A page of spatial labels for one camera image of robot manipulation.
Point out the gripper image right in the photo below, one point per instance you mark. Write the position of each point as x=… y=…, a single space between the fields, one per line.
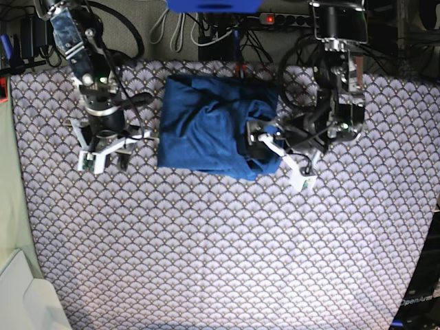
x=300 y=135

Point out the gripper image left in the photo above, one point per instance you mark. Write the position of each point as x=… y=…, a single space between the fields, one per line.
x=105 y=124

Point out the blue T-shirt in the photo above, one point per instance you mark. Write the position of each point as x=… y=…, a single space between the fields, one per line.
x=203 y=121

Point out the red and grey clamp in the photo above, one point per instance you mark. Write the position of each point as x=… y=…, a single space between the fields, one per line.
x=240 y=70

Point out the patterned fan-print tablecloth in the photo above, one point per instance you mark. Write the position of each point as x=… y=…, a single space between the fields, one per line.
x=160 y=248

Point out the blue box overhead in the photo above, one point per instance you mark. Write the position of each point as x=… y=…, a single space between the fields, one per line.
x=212 y=6

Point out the white plastic bin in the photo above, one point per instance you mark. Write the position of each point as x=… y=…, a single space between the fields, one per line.
x=28 y=302

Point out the black OpenArm base box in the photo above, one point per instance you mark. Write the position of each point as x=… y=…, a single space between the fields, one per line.
x=420 y=307

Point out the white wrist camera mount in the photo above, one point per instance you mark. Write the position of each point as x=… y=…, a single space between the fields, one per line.
x=96 y=158
x=300 y=177

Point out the black power strip red switch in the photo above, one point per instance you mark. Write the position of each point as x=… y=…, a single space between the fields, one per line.
x=284 y=21

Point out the blue-handled clamp left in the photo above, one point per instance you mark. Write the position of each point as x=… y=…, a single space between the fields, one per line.
x=16 y=64

